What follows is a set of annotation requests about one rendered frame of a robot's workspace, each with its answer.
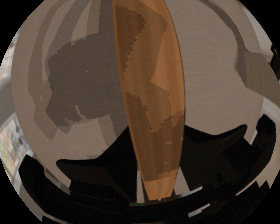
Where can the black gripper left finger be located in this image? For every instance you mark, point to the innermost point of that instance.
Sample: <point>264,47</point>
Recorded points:
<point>116,167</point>

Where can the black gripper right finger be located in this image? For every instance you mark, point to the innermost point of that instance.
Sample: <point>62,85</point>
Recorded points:
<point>201,150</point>

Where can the dark brown wooden post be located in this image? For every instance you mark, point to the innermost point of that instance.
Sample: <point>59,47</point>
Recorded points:
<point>154,202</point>

